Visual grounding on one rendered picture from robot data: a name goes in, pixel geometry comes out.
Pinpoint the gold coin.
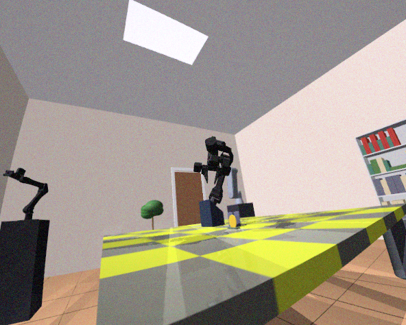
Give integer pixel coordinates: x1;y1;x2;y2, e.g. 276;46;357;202
229;215;237;228

